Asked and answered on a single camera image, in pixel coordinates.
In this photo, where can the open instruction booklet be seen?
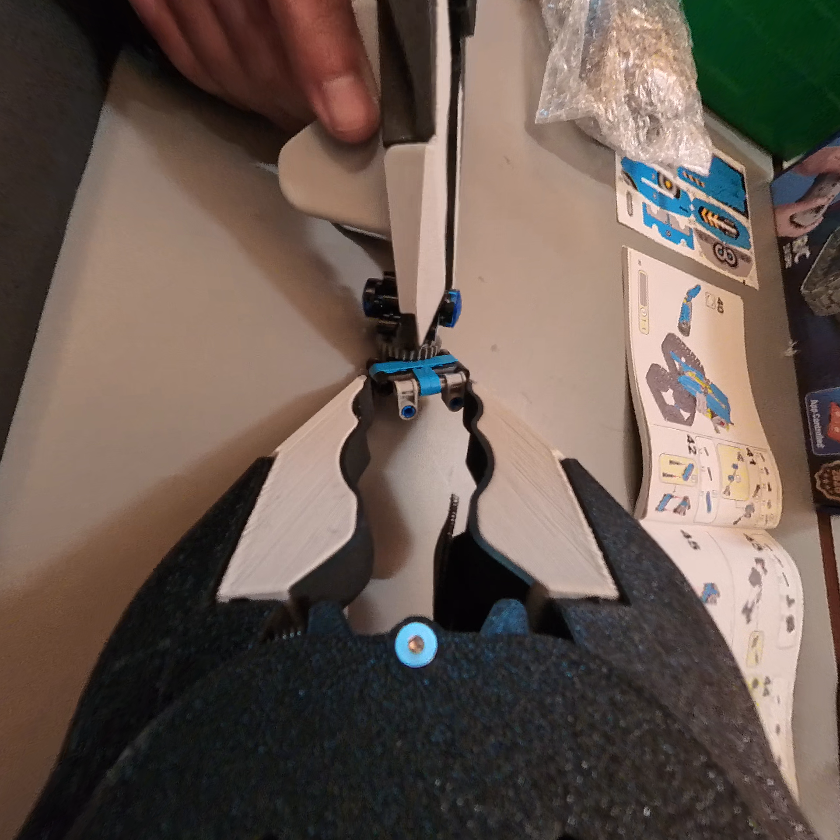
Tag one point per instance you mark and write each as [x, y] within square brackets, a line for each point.
[689, 328]

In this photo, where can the dark dimpled seat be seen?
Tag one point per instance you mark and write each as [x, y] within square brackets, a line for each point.
[39, 197]

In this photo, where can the dark toy box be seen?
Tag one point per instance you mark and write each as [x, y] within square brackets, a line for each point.
[820, 295]

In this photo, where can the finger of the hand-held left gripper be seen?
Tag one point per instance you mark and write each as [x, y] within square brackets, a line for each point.
[456, 164]
[420, 229]

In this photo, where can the person's left hand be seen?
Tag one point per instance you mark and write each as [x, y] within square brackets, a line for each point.
[262, 52]

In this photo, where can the green plastic box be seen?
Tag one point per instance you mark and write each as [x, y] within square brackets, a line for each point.
[768, 65]

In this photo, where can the blue sticker sheet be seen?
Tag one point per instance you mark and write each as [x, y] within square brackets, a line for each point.
[656, 197]

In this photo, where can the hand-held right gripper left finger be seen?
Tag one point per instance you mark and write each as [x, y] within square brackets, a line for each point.
[295, 518]

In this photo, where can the black brick assembly blue wheels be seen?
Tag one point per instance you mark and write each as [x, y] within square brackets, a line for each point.
[380, 302]

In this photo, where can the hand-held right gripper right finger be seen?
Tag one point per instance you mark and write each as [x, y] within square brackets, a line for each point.
[544, 525]

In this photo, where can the large clear plastic parts bag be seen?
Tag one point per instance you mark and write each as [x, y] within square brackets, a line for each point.
[623, 85]

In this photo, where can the blue beam brick assembly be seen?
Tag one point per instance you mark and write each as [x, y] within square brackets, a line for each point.
[426, 380]

